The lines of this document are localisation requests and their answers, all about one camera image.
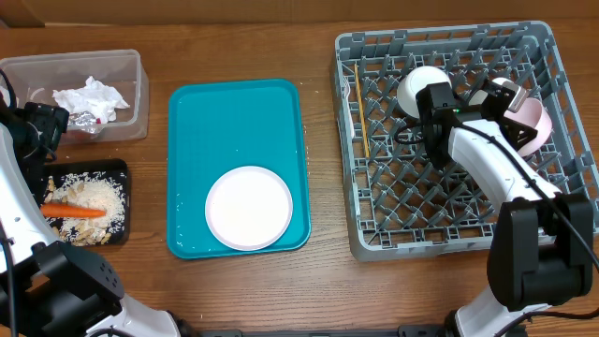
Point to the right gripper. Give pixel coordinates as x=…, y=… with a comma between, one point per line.
x=512, y=127

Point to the white paper cup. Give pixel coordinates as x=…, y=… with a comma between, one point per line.
x=479, y=96

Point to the white bowl with food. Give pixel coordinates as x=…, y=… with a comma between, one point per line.
x=413, y=83

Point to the wooden skewer stick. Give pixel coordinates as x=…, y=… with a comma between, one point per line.
x=361, y=112

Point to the white plastic fork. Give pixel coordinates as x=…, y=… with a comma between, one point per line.
x=347, y=107

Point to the pink round plate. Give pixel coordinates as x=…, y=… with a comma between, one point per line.
x=249, y=208

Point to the white napkin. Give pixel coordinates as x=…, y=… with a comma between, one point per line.
x=95, y=97

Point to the orange carrot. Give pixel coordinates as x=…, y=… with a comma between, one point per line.
x=65, y=210

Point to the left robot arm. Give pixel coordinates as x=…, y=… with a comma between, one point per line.
x=49, y=287

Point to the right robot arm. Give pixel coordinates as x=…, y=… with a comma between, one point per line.
x=541, y=254

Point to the grey plastic dishwasher rack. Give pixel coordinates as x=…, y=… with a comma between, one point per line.
x=397, y=204

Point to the teal plastic serving tray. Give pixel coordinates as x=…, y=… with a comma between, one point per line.
x=216, y=127

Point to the rice and food scraps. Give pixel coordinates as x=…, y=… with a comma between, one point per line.
x=101, y=190

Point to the clear plastic storage bin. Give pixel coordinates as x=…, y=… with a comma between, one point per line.
x=33, y=79

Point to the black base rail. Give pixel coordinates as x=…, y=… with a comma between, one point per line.
x=401, y=331

